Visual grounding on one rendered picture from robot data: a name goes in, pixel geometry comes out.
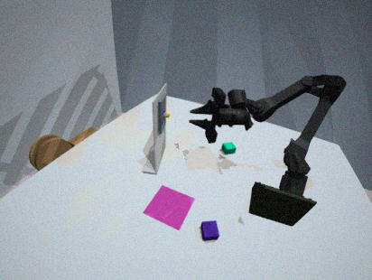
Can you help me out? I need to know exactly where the purple block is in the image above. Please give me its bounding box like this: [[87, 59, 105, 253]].
[[201, 220, 219, 241]]

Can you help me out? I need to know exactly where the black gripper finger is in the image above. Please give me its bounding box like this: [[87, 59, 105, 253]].
[[190, 99, 215, 115], [189, 118, 211, 134]]

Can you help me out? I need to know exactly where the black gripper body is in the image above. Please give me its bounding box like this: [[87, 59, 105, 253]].
[[205, 88, 237, 144]]

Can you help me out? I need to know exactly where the small green block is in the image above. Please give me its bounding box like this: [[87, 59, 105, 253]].
[[221, 143, 237, 155]]

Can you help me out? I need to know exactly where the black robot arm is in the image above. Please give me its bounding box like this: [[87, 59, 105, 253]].
[[220, 75, 346, 198]]

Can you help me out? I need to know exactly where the magenta flat square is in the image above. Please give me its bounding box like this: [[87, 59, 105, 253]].
[[143, 186, 195, 230]]

